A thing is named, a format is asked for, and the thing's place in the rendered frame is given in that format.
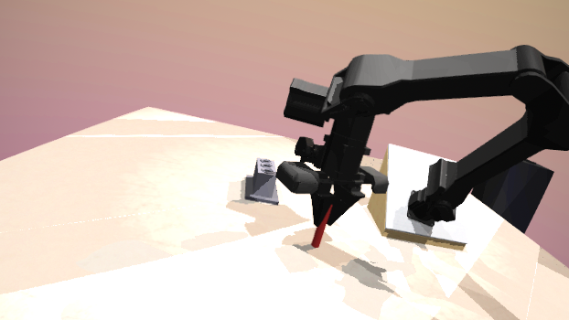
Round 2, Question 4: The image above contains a red peg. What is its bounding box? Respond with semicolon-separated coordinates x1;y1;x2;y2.
311;204;332;248

